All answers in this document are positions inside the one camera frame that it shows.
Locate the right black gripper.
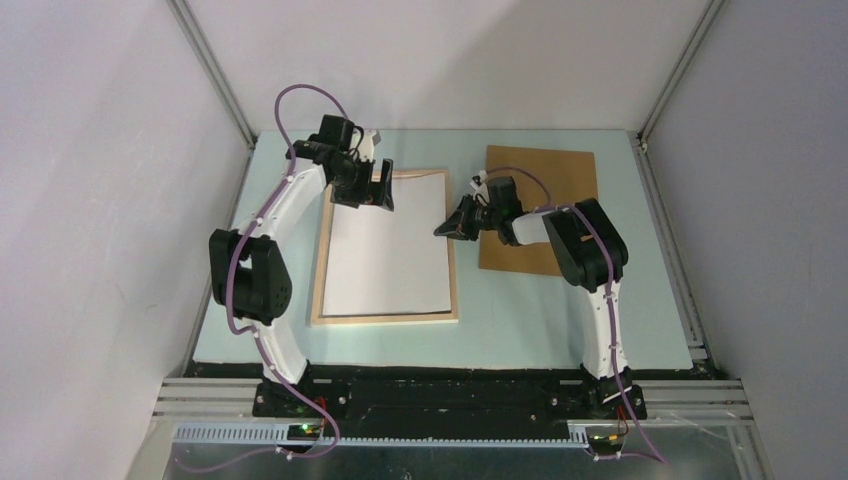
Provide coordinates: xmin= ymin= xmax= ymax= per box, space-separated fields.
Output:
xmin=433 ymin=193 xmax=501 ymax=242

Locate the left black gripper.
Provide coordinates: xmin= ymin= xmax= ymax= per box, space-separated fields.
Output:
xmin=329 ymin=155 xmax=392 ymax=211

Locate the printed photo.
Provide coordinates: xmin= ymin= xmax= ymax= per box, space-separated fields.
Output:
xmin=321 ymin=170 xmax=454 ymax=318

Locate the brown backing board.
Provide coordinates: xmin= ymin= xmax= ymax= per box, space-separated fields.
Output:
xmin=478 ymin=145 xmax=599 ymax=277

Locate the wooden picture frame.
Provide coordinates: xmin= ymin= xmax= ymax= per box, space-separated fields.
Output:
xmin=310 ymin=168 xmax=460 ymax=327

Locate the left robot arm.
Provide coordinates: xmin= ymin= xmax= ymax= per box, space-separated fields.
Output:
xmin=209 ymin=115 xmax=394 ymax=417

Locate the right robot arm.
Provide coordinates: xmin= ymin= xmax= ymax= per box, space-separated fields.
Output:
xmin=433 ymin=173 xmax=633 ymax=418

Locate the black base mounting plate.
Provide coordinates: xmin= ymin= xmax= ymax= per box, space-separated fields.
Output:
xmin=184 ymin=359 xmax=654 ymax=439

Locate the left corner aluminium profile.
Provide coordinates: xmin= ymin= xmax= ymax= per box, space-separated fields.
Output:
xmin=166 ymin=0 xmax=258 ymax=150

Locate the corner aluminium profile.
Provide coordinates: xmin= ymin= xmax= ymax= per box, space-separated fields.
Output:
xmin=637 ymin=0 xmax=727 ymax=144
xmin=166 ymin=0 xmax=258 ymax=150

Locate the right corner aluminium profile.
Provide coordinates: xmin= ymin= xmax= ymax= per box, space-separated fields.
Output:
xmin=637 ymin=0 xmax=727 ymax=144

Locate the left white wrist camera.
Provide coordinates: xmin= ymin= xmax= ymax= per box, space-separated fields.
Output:
xmin=354 ymin=129 xmax=381 ymax=163

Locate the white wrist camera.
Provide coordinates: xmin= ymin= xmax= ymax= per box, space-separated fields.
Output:
xmin=354 ymin=129 xmax=381 ymax=163
xmin=469 ymin=170 xmax=488 ymax=196

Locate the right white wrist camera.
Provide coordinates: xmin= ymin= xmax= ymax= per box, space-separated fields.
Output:
xmin=469 ymin=170 xmax=488 ymax=196

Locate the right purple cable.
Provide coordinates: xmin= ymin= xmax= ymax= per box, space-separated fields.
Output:
xmin=480 ymin=165 xmax=670 ymax=465

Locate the grey slotted cable duct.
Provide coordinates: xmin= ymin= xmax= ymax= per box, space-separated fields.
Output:
xmin=173 ymin=421 xmax=589 ymax=449

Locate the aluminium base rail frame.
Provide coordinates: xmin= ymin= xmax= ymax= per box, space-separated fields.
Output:
xmin=128 ymin=359 xmax=771 ymax=479

